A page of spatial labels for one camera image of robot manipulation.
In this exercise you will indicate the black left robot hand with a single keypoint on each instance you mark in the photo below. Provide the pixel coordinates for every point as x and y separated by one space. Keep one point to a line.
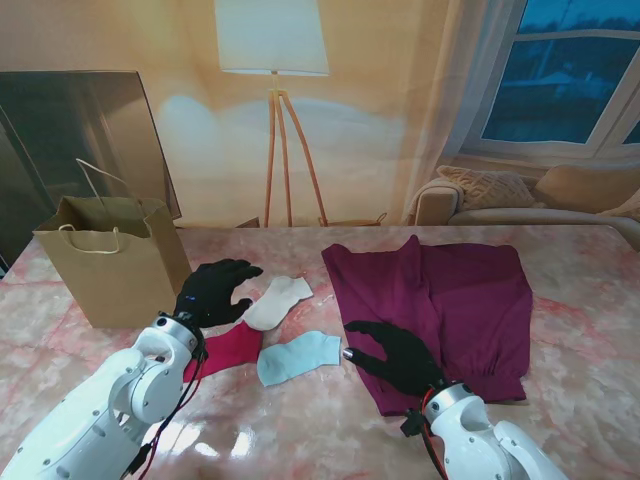
210 295

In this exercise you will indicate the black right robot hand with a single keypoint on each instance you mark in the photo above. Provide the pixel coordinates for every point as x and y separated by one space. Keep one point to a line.
410 365

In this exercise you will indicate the red sock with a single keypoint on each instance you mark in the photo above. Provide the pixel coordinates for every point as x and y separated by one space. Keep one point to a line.
235 347

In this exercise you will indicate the white sock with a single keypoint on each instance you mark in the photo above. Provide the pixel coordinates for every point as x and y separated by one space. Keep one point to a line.
277 302

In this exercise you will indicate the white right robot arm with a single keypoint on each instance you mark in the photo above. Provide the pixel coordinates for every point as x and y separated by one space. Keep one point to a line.
480 435

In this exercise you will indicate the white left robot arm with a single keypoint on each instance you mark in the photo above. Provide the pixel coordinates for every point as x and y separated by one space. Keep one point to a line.
100 415

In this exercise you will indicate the purple shorts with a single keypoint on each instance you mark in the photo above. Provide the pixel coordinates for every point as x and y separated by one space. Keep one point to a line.
450 300

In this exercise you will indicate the kraft paper bag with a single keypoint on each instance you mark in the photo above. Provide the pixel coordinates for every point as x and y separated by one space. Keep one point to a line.
125 280

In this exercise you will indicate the light blue sock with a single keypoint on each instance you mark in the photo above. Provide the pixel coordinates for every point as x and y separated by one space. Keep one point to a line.
300 357

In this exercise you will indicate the beige sofa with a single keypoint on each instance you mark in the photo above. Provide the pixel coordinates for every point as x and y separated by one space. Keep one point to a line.
500 216

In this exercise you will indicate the knitted cream cushion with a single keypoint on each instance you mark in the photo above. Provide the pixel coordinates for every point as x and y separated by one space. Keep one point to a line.
490 187

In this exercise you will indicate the dark mirror panel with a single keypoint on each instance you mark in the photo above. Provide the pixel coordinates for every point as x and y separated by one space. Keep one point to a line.
50 125

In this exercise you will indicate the plain tan cushion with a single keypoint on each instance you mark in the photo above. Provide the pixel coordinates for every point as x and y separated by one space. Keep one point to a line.
590 190

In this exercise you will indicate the tripod floor lamp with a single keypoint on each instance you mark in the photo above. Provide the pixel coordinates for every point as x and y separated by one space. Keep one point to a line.
272 35

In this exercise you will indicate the sheer cream curtain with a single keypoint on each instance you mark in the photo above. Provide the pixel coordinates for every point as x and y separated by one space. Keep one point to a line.
450 100

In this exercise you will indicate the white framed window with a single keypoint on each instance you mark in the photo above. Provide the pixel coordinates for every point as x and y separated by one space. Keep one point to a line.
550 90

